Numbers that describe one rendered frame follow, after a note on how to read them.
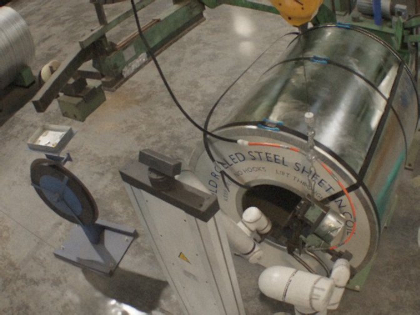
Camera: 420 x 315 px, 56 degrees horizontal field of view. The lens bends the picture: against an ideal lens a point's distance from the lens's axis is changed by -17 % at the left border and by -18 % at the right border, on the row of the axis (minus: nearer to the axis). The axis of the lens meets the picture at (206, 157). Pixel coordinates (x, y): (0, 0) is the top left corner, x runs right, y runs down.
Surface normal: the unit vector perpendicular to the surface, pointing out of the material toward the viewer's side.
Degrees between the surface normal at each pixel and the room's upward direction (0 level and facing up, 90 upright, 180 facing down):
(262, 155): 90
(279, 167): 90
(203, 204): 0
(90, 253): 0
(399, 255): 0
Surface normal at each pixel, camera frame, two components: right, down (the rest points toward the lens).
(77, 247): -0.18, -0.75
